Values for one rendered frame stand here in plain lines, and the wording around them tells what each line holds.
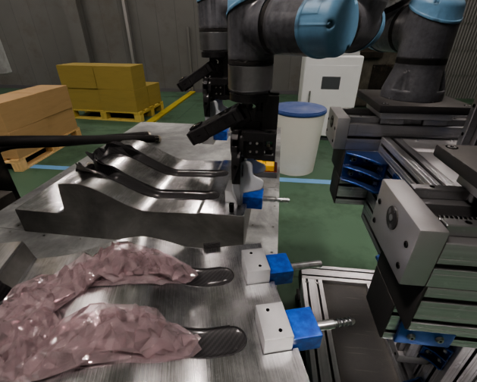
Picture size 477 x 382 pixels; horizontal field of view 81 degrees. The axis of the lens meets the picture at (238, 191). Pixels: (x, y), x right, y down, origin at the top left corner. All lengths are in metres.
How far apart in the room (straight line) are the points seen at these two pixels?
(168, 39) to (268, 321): 6.71
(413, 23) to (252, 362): 0.80
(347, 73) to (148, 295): 3.38
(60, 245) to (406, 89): 0.89
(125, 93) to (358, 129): 4.06
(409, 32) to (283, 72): 5.76
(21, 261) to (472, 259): 0.62
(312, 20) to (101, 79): 4.47
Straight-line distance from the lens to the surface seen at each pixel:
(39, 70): 8.58
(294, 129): 2.53
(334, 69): 3.56
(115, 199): 0.60
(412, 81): 0.86
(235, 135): 0.50
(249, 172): 0.52
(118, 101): 4.72
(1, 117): 3.36
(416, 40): 0.87
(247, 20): 0.46
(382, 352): 1.25
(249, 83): 0.47
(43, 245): 0.73
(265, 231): 0.64
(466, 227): 0.43
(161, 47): 6.98
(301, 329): 0.40
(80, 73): 4.97
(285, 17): 0.42
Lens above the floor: 1.19
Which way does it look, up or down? 30 degrees down
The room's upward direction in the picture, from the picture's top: straight up
